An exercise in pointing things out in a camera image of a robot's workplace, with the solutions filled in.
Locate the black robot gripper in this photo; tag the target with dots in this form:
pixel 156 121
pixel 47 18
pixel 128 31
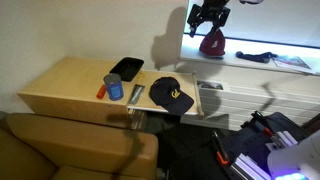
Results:
pixel 210 13

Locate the navy blue cap yellow logo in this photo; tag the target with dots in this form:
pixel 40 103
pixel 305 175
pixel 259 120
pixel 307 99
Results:
pixel 168 95

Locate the light wooden pull-out drawer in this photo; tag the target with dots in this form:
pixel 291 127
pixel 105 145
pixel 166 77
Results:
pixel 148 105

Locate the white window sill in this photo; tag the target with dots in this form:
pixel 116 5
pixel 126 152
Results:
pixel 246 61

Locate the green and white package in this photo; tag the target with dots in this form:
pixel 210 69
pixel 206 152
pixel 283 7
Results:
pixel 211 85

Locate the dark blue sock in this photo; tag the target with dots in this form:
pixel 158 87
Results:
pixel 255 56

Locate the white radiator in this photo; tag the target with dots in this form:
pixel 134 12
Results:
pixel 253 100

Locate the black plastic tray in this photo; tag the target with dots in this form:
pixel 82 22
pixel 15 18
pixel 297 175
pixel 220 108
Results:
pixel 126 68

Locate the black silver flat packet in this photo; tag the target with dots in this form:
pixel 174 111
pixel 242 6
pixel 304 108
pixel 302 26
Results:
pixel 136 94

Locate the colourful magazine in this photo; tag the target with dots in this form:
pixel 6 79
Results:
pixel 293 64

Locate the blue cylindrical can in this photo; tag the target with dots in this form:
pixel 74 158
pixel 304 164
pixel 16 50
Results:
pixel 114 88

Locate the orange black clamp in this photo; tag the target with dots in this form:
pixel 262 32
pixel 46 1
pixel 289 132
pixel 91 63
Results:
pixel 266 128
pixel 220 150

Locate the dark blue bag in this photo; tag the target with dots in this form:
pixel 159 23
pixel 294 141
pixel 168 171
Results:
pixel 246 140

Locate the orange marker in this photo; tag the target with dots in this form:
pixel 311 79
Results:
pixel 101 92

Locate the light wooden table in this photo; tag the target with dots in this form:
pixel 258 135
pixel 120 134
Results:
pixel 70 83

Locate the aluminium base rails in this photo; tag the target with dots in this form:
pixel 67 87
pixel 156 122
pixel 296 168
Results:
pixel 253 166

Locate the brown leather armchair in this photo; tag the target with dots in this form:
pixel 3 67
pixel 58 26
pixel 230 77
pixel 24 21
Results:
pixel 66 150

